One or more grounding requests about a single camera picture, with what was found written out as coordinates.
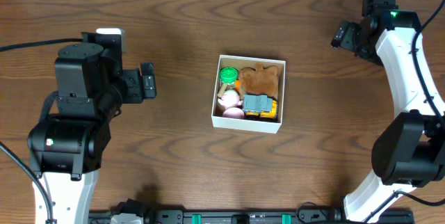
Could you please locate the pink white plush toy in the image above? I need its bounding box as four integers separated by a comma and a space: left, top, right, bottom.
217, 90, 245, 120

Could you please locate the pig face wooden rattle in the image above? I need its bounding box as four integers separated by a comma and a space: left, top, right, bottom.
217, 83, 228, 97

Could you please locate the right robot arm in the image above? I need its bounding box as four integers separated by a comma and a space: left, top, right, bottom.
331, 0, 444, 223

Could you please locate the green round toy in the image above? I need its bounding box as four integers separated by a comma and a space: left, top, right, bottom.
220, 67, 238, 85

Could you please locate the left black cable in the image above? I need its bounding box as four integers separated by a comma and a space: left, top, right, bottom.
0, 38, 84, 52

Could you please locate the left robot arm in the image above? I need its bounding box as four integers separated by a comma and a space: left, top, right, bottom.
28, 28, 156, 223

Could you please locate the white cardboard box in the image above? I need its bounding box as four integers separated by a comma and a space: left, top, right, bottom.
211, 55, 286, 134

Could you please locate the grey yellow toy truck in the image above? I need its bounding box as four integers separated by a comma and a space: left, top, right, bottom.
243, 95, 278, 121

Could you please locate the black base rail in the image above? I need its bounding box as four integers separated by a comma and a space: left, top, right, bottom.
88, 199, 415, 224

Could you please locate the brown plush toy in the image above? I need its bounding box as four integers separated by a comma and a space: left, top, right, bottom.
238, 63, 280, 99

